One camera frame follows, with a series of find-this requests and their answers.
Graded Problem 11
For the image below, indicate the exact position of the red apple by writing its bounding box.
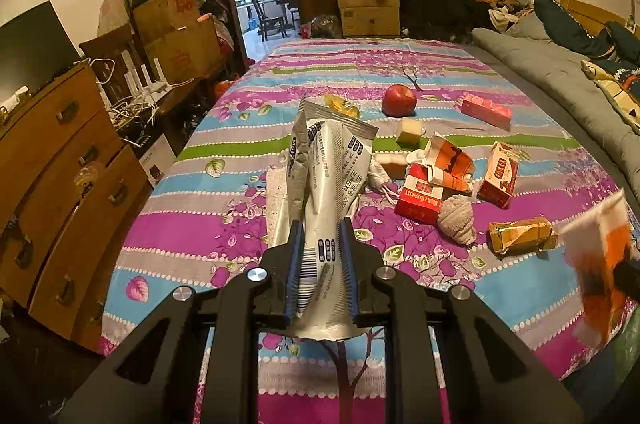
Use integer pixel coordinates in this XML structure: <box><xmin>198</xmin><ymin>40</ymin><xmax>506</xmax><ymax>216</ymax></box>
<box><xmin>381</xmin><ymin>84</ymin><xmax>418</xmax><ymax>117</ymax></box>

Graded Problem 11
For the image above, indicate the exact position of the orange white snack packet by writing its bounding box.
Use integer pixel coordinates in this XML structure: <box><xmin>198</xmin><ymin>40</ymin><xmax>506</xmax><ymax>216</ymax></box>
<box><xmin>559</xmin><ymin>191</ymin><xmax>636</xmax><ymax>347</ymax></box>

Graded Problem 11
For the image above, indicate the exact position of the yellow crumpled wrapper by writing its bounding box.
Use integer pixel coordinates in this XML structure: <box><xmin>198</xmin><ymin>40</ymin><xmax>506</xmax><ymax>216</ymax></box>
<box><xmin>322</xmin><ymin>93</ymin><xmax>362</xmax><ymax>119</ymax></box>

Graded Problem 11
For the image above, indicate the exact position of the yellow sponge cube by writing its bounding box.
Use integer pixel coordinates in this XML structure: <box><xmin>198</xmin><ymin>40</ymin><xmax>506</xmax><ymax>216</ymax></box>
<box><xmin>396</xmin><ymin>118</ymin><xmax>426</xmax><ymax>148</ymax></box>

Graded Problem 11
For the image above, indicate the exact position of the pink rectangular box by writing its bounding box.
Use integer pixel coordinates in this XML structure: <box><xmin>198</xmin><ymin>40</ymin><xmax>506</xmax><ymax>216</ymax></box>
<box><xmin>456</xmin><ymin>93</ymin><xmax>514</xmax><ymax>131</ymax></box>

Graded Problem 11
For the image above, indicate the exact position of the beige sponge block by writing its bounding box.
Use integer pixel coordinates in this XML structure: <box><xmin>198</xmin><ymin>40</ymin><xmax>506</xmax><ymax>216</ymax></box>
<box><xmin>376</xmin><ymin>153</ymin><xmax>408</xmax><ymax>180</ymax></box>

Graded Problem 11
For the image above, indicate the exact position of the wooden dresser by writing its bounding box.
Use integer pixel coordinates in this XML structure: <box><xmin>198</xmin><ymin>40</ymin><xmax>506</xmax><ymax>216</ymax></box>
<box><xmin>0</xmin><ymin>64</ymin><xmax>153</xmax><ymax>355</ymax></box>

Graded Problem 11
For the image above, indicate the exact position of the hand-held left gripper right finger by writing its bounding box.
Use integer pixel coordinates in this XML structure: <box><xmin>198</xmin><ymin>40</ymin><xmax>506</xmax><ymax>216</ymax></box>
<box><xmin>338</xmin><ymin>217</ymin><xmax>586</xmax><ymax>424</ymax></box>

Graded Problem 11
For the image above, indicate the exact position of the silver printed foil packet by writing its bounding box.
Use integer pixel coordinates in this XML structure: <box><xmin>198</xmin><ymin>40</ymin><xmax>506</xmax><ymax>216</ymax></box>
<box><xmin>265</xmin><ymin>97</ymin><xmax>378</xmax><ymax>342</ymax></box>

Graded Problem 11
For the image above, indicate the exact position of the dark blue patterned duvet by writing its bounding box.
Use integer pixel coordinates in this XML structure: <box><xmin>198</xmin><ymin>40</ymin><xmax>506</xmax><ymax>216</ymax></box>
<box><xmin>532</xmin><ymin>0</ymin><xmax>640</xmax><ymax>135</ymax></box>

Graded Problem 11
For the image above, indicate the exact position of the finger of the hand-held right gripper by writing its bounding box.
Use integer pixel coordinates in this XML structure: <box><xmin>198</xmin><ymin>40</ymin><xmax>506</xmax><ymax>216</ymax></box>
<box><xmin>614</xmin><ymin>260</ymin><xmax>640</xmax><ymax>305</ymax></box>

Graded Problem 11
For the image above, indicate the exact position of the gold foil wrapper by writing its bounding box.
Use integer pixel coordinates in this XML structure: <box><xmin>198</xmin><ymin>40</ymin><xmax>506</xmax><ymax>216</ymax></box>
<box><xmin>487</xmin><ymin>217</ymin><xmax>559</xmax><ymax>256</ymax></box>

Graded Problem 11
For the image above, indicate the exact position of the floral striped bedsheet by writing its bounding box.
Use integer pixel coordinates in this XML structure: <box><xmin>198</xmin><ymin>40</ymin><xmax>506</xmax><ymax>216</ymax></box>
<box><xmin>97</xmin><ymin>37</ymin><xmax>626</xmax><ymax>424</ymax></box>

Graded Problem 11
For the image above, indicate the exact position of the red cigarette box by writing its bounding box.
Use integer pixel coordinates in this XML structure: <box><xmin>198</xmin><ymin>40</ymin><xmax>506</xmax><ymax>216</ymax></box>
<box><xmin>394</xmin><ymin>164</ymin><xmax>446</xmax><ymax>225</ymax></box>

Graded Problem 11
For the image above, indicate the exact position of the grey quilt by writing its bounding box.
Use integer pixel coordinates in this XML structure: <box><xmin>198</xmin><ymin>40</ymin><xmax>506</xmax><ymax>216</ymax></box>
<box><xmin>471</xmin><ymin>27</ymin><xmax>640</xmax><ymax>195</ymax></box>

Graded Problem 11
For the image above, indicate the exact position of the dark shiny bag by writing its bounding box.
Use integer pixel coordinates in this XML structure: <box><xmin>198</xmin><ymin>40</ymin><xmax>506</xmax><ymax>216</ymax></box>
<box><xmin>310</xmin><ymin>14</ymin><xmax>343</xmax><ymax>39</ymax></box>

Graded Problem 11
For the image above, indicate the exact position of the dark dining chair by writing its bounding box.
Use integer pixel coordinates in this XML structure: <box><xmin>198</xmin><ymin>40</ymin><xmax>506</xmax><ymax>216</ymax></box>
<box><xmin>250</xmin><ymin>0</ymin><xmax>288</xmax><ymax>41</ymax></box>

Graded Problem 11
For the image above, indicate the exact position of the tangle of white cables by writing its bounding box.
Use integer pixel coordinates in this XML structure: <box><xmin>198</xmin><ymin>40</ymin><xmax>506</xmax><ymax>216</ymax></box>
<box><xmin>102</xmin><ymin>94</ymin><xmax>166</xmax><ymax>145</ymax></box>

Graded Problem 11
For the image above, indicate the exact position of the white router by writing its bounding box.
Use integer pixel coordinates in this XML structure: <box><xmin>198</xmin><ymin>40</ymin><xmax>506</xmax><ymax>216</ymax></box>
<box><xmin>120</xmin><ymin>47</ymin><xmax>173</xmax><ymax>105</ymax></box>

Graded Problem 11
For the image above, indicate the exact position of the white orange carton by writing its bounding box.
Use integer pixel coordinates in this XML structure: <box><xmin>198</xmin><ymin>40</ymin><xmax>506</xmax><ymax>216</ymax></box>
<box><xmin>406</xmin><ymin>133</ymin><xmax>475</xmax><ymax>193</ymax></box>

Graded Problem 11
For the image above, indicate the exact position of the wooden headboard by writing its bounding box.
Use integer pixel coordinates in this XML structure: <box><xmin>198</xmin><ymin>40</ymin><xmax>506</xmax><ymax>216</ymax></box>
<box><xmin>560</xmin><ymin>0</ymin><xmax>628</xmax><ymax>25</ymax></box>

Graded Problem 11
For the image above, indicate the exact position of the red white small carton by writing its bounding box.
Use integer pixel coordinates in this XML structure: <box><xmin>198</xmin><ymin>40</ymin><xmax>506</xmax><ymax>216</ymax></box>
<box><xmin>476</xmin><ymin>141</ymin><xmax>519</xmax><ymax>209</ymax></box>

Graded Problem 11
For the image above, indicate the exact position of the large cardboard box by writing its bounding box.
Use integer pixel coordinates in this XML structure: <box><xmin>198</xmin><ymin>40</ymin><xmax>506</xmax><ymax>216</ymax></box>
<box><xmin>142</xmin><ymin>19</ymin><xmax>223</xmax><ymax>82</ymax></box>
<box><xmin>131</xmin><ymin>0</ymin><xmax>201</xmax><ymax>42</ymax></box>

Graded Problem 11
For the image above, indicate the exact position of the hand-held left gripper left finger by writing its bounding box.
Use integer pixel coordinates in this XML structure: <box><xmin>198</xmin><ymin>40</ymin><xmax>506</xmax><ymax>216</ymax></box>
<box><xmin>60</xmin><ymin>219</ymin><xmax>306</xmax><ymax>424</ymax></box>

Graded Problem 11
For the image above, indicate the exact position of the pile of light clothes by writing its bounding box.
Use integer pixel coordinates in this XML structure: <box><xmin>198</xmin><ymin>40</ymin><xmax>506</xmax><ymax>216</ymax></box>
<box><xmin>487</xmin><ymin>0</ymin><xmax>551</xmax><ymax>38</ymax></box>

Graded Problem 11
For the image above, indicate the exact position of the white printed box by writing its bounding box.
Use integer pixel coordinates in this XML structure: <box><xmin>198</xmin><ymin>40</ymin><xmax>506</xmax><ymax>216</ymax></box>
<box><xmin>137</xmin><ymin>134</ymin><xmax>177</xmax><ymax>187</ymax></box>

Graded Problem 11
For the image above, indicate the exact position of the black monitor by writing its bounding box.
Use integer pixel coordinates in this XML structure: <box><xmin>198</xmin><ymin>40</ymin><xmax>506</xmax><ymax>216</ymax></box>
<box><xmin>0</xmin><ymin>1</ymin><xmax>81</xmax><ymax>98</ymax></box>

